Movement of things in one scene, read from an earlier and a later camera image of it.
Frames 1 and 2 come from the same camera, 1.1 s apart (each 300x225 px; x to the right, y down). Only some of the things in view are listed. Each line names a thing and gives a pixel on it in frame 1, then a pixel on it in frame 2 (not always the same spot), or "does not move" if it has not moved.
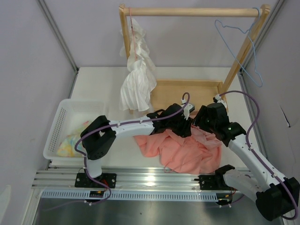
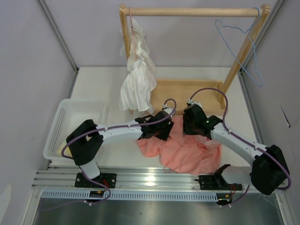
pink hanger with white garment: [131, 19] does not move
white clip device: [217, 99] -> [191, 101]
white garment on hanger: [136, 89] does not move
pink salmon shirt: [199, 153] does not move
